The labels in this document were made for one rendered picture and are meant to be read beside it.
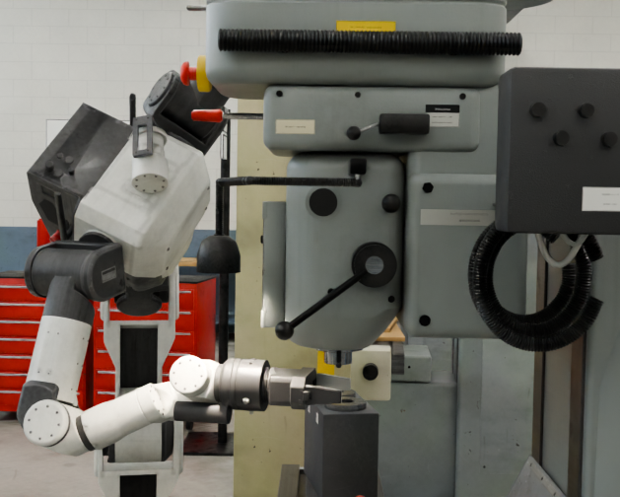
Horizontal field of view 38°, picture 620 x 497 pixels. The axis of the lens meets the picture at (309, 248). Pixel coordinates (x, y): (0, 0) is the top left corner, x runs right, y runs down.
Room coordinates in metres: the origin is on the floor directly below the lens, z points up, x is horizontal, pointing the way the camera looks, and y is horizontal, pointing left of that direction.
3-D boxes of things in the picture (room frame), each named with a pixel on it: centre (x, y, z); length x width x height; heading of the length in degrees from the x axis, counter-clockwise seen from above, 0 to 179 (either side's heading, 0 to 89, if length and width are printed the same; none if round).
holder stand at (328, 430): (1.97, -0.07, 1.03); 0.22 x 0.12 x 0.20; 10
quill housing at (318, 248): (1.52, -0.06, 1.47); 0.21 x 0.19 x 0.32; 0
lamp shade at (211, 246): (1.48, 0.15, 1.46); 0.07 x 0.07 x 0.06
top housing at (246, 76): (1.52, -0.07, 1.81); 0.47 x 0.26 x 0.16; 90
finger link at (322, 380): (1.58, -0.05, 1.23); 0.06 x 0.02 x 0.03; 80
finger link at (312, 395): (1.47, -0.03, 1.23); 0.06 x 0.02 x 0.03; 80
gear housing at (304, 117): (1.52, -0.09, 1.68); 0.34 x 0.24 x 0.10; 90
